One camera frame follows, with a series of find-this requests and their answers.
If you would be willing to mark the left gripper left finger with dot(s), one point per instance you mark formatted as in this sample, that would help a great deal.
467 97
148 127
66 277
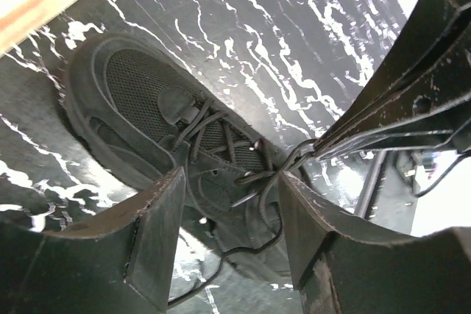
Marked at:
118 261

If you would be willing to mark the black sneaker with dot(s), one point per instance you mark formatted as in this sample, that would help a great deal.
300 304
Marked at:
142 115

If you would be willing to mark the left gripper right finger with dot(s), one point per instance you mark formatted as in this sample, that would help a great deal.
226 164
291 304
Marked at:
341 263

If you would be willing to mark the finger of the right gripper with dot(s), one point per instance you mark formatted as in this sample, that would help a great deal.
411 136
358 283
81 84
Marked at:
433 26
432 113

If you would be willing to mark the black marble pattern mat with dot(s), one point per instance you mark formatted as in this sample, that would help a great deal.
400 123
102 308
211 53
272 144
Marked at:
288 68

